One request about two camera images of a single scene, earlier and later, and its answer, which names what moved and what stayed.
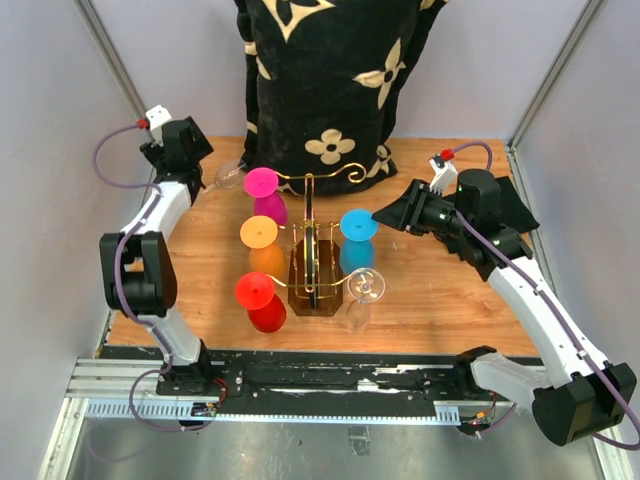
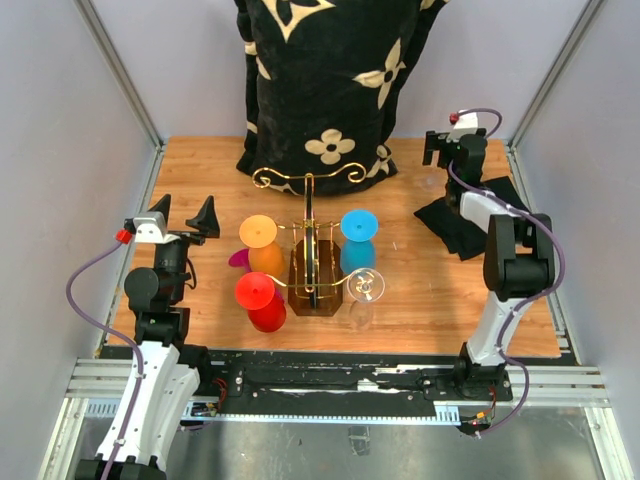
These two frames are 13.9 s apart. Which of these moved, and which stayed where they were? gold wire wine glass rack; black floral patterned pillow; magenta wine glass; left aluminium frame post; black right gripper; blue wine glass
Moved: magenta wine glass; black right gripper
Stayed: blue wine glass; gold wire wine glass rack; left aluminium frame post; black floral patterned pillow
